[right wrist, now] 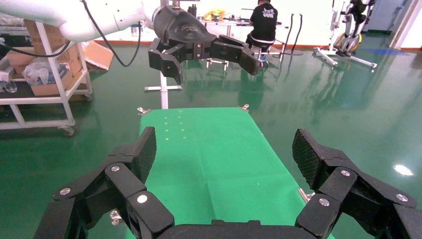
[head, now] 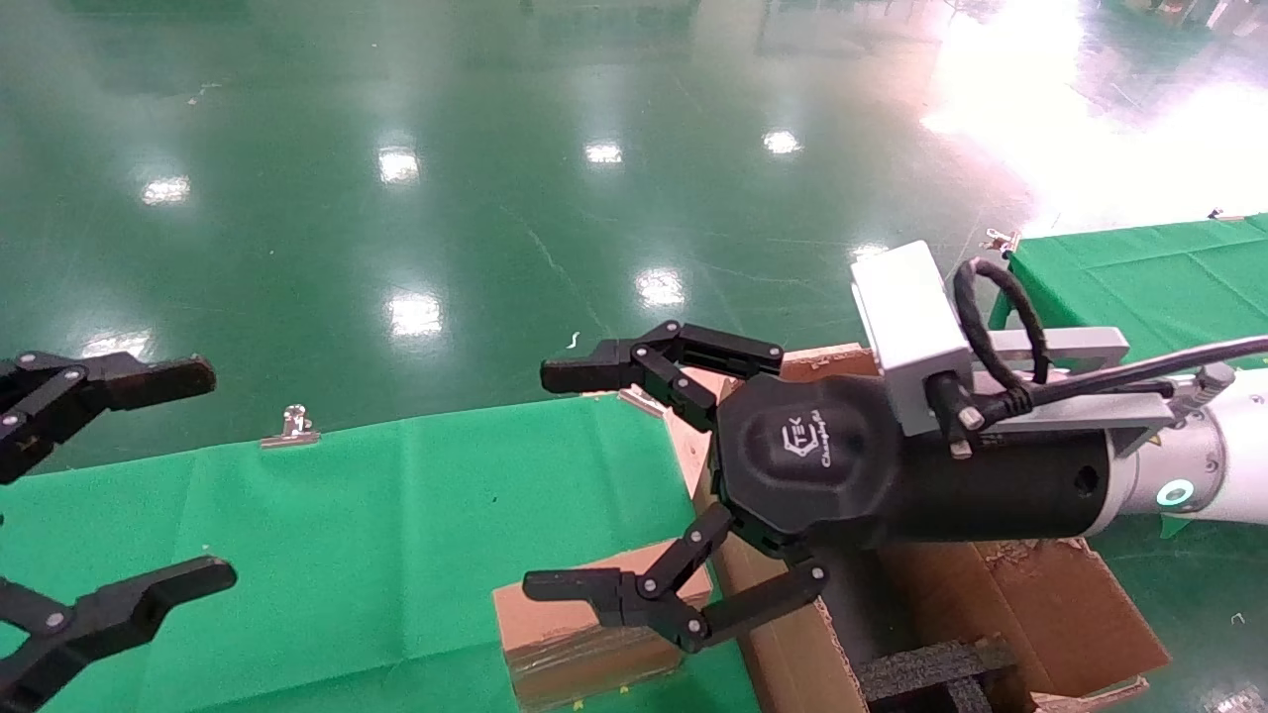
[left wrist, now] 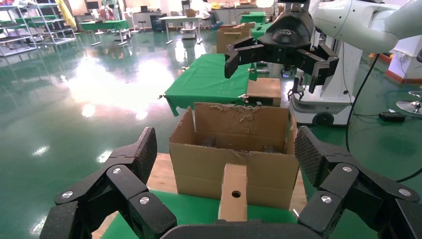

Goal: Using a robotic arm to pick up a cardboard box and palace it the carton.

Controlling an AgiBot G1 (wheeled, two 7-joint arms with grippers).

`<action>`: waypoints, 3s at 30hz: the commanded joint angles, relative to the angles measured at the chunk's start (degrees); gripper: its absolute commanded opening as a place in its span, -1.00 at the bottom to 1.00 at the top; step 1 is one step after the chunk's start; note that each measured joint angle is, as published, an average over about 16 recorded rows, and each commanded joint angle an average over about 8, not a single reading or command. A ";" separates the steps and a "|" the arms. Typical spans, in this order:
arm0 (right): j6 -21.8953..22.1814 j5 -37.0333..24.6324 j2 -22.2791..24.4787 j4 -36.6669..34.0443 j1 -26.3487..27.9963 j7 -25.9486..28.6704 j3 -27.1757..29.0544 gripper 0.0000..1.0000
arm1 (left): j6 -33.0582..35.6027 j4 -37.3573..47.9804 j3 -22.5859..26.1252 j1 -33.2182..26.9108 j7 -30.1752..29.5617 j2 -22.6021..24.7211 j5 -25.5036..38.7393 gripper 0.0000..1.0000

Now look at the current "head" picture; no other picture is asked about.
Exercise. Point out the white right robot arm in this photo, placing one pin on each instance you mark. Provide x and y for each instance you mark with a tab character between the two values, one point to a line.
1228	456

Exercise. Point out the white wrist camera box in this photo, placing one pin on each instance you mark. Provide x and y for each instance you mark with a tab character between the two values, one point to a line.
906	317

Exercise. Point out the grey metal camera bracket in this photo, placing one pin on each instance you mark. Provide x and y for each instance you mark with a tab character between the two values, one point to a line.
1075	345

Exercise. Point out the small cardboard box with hole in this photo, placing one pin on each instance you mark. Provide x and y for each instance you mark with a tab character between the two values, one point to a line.
565	624

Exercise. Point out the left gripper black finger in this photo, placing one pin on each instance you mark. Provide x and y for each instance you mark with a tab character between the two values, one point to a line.
129	599
129	380

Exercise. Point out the green table cloth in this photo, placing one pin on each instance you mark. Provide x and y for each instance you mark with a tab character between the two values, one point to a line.
1139	277
347	555

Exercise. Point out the blue-grey box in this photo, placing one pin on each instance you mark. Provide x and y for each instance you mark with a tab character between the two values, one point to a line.
931	673

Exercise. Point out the large open cardboard carton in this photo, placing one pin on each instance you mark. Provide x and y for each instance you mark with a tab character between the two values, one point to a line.
792	663

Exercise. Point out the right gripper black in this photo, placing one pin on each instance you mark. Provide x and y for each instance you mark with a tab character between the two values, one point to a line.
822	456

